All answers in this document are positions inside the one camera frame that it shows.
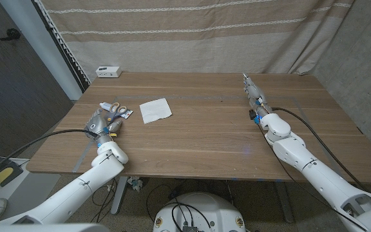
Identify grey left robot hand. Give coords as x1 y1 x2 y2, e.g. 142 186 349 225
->
84 108 124 144

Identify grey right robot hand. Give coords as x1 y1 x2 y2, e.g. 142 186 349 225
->
242 73 273 125

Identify scissors with beige handles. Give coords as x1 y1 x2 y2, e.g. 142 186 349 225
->
106 102 128 123

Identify white toothpaste tube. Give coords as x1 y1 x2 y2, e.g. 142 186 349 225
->
99 102 134 119

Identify white paper tissue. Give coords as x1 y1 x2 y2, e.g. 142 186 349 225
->
139 97 173 124

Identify white power strip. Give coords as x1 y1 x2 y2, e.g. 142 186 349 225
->
95 66 122 79

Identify crumpled blue white scrap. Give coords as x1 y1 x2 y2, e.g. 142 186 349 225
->
127 176 144 191

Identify grey metal table leg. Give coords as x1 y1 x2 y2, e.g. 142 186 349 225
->
110 176 129 216
274 181 295 224

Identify black strip with zigzag trim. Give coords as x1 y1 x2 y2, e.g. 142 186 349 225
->
30 0 91 93

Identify beige striped curtain backdrop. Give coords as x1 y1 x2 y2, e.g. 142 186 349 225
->
39 0 356 83

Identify dark grey door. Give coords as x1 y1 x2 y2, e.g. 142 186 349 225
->
0 0 74 159

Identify white robot chest panel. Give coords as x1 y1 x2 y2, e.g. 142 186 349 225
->
0 223 111 232

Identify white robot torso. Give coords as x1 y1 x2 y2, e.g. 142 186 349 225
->
153 192 247 232

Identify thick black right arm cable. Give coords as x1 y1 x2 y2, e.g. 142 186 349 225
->
271 107 371 193

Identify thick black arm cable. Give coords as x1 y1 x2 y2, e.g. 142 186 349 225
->
271 107 371 193
0 128 98 186

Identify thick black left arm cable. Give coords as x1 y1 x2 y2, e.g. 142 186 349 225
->
0 128 98 186

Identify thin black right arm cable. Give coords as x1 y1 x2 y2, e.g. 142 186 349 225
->
256 124 365 232

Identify black floor cable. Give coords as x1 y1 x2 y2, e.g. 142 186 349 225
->
146 180 189 223

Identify black torso cable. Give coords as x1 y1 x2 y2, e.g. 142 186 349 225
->
171 201 213 232

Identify black door handle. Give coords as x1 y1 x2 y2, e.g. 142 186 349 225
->
0 28 21 42

